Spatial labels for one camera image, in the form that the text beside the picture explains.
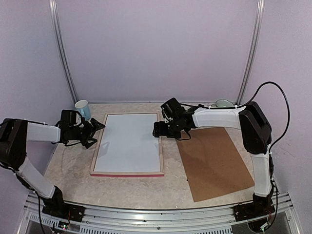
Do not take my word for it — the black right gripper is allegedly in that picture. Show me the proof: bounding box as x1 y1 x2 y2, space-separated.
153 117 182 138

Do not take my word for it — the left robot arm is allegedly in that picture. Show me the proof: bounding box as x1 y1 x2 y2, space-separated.
0 118 105 217

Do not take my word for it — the photo print with white border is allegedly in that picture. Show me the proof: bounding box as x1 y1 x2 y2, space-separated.
94 114 162 173

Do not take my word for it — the left aluminium post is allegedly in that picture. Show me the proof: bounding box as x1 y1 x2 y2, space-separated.
49 0 78 103

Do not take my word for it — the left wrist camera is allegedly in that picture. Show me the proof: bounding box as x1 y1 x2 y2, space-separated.
59 110 81 127

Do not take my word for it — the brown backing board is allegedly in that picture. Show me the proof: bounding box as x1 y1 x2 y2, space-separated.
177 127 254 202

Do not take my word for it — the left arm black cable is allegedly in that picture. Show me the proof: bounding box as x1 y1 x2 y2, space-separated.
0 119 61 129

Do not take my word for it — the pink wooden picture frame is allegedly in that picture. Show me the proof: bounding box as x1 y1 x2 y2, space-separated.
90 111 165 178

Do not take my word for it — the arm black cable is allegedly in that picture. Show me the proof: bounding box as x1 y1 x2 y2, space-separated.
0 119 61 129
180 81 292 154

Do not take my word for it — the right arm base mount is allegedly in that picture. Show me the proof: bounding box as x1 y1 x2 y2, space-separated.
233 202 275 222

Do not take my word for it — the aluminium front rail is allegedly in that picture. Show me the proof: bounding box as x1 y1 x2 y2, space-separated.
17 192 300 234

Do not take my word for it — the white paper cup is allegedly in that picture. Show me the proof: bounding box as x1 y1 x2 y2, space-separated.
75 100 91 120

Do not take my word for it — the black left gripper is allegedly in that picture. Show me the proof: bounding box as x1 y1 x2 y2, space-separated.
69 117 105 148

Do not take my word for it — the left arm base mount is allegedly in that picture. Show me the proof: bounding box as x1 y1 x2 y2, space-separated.
42 203 85 222

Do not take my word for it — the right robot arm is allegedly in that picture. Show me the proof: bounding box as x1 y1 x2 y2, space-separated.
152 98 274 216

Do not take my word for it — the right aluminium post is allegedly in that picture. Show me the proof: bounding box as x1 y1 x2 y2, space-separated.
236 0 265 105

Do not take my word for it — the green teacup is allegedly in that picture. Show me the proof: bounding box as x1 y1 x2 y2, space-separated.
215 99 234 108

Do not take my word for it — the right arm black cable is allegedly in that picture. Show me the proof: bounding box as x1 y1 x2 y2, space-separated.
180 81 292 154

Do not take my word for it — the aluminium post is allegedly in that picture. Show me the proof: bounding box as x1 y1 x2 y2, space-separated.
236 0 265 105
49 0 78 103

